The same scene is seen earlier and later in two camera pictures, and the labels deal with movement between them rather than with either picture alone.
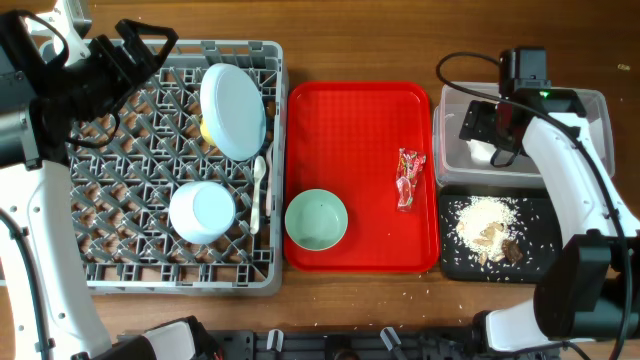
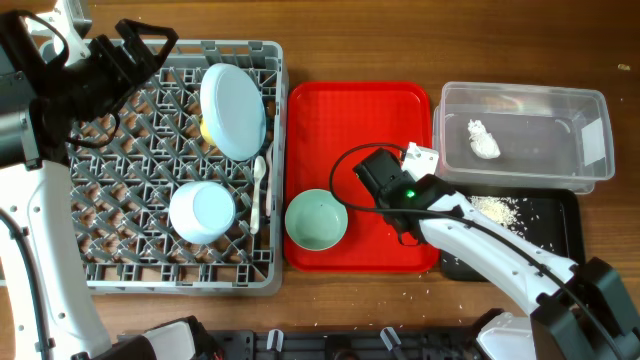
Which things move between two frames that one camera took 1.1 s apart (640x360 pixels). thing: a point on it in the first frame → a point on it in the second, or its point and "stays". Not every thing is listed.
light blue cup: (202, 212) stays
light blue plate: (232, 111) stays
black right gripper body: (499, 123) → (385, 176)
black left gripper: (126, 73) stays
